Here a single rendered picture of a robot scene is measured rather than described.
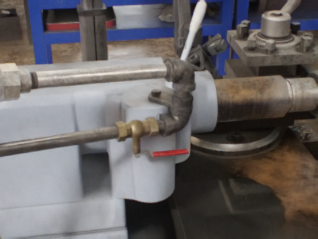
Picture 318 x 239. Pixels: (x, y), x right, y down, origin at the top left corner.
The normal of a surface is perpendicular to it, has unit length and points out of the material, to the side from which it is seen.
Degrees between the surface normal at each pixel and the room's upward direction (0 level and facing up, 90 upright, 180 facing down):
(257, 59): 90
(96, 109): 86
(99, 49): 90
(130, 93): 0
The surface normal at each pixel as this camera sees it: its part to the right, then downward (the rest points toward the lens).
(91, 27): 0.27, 0.46
